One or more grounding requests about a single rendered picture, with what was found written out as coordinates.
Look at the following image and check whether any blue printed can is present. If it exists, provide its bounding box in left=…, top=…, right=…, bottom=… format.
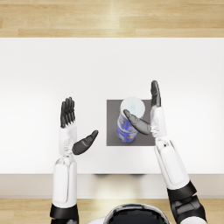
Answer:
left=116, top=96, right=146, bottom=131
left=116, top=127, right=139, bottom=144

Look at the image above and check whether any dark grey square mat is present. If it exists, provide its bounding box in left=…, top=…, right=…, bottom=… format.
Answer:
left=106, top=99, right=157, bottom=147

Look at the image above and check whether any dark round robot body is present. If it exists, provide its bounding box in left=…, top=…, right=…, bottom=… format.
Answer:
left=87, top=203, right=173, bottom=224

